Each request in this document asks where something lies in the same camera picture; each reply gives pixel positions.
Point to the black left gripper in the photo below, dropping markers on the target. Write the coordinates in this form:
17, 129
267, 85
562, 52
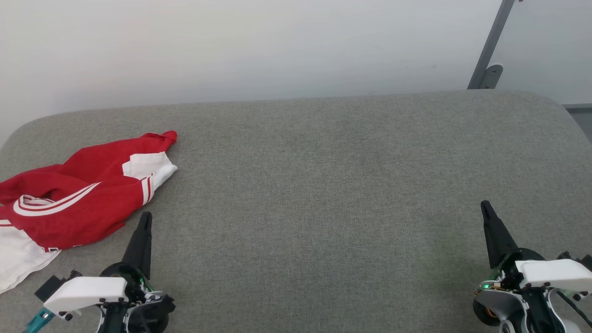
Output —
148, 314

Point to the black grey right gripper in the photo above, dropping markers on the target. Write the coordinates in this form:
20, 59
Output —
504, 300

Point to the red and white shirt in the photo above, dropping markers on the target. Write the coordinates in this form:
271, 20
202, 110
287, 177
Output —
88, 194

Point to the grey fabric sofa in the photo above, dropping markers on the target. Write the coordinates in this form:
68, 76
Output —
323, 208

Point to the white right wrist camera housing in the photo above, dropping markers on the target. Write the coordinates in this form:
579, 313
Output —
555, 274

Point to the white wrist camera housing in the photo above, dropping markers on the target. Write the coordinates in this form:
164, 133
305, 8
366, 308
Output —
85, 291
555, 274

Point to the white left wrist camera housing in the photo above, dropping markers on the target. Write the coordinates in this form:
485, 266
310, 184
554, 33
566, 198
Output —
85, 291

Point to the grey metal post bracket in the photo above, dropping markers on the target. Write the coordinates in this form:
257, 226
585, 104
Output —
492, 75

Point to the grey metal post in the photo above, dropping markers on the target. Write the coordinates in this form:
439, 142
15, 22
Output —
492, 41

